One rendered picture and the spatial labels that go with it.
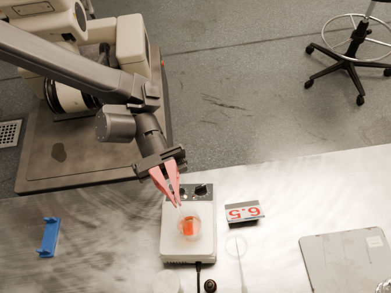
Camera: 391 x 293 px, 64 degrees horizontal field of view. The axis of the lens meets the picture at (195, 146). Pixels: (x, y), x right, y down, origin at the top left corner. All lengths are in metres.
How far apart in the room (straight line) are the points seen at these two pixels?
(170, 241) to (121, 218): 0.19
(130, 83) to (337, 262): 0.61
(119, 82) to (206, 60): 1.63
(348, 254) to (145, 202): 0.51
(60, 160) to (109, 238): 0.73
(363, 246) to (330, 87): 1.42
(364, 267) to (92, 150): 1.12
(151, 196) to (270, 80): 1.42
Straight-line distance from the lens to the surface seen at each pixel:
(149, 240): 0.83
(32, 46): 0.62
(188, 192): 0.80
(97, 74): 0.63
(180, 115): 1.93
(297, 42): 2.38
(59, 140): 1.58
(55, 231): 0.91
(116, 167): 1.39
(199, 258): 0.74
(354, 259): 0.84
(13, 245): 0.97
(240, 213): 0.80
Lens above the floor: 1.53
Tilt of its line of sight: 58 degrees down
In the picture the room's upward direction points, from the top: 9 degrees counter-clockwise
